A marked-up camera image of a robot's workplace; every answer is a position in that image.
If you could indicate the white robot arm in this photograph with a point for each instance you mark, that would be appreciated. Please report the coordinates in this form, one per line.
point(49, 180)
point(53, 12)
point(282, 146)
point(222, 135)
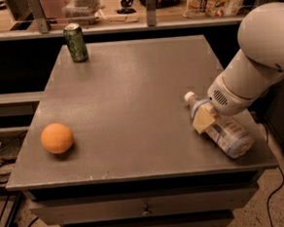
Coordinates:
point(258, 64)

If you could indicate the grey metal shelf frame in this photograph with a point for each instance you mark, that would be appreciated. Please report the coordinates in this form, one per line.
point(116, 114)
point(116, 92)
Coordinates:
point(43, 18)

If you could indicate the blue plastic water bottle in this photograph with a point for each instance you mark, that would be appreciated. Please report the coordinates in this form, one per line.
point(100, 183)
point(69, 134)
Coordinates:
point(232, 138)

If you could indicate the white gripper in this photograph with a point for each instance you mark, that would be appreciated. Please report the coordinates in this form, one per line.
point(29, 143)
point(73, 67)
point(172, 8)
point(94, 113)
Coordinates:
point(223, 102)

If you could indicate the orange fruit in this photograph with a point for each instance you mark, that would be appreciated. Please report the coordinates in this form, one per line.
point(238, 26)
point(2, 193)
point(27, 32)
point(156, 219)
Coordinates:
point(57, 138)

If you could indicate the green soda can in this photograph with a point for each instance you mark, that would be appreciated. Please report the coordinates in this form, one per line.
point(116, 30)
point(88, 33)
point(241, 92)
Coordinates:
point(75, 43)

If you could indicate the black power adapter box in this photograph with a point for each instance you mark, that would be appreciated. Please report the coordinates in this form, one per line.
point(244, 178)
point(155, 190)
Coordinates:
point(9, 150)

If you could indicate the round metal drawer knob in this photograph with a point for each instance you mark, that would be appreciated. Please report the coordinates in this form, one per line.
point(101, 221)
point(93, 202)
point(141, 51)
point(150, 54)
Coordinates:
point(146, 212)

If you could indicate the clear plastic container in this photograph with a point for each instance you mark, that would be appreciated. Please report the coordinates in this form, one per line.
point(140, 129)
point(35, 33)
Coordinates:
point(81, 11)

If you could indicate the grey drawer cabinet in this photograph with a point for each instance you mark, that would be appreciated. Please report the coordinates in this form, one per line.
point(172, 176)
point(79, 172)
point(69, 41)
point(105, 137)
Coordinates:
point(134, 144)

